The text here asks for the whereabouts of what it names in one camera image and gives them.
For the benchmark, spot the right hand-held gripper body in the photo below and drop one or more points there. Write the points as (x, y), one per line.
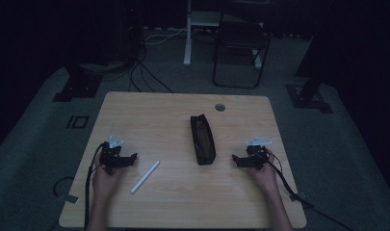
(256, 159)

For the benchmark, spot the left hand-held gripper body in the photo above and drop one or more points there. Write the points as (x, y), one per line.
(111, 157)

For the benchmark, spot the person's right hand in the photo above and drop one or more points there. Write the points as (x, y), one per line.
(269, 178)

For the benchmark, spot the white pen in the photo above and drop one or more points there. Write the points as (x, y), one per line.
(145, 176)

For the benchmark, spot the black pencil case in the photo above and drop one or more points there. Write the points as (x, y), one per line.
(202, 141)

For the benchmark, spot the grey tape piece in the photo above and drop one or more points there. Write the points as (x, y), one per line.
(71, 199)
(299, 196)

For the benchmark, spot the black stand with base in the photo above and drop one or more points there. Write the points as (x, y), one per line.
(80, 85)
(308, 96)

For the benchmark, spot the black folding chair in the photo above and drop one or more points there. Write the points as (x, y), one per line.
(240, 41)

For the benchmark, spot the white desk frame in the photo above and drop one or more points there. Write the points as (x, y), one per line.
(187, 41)

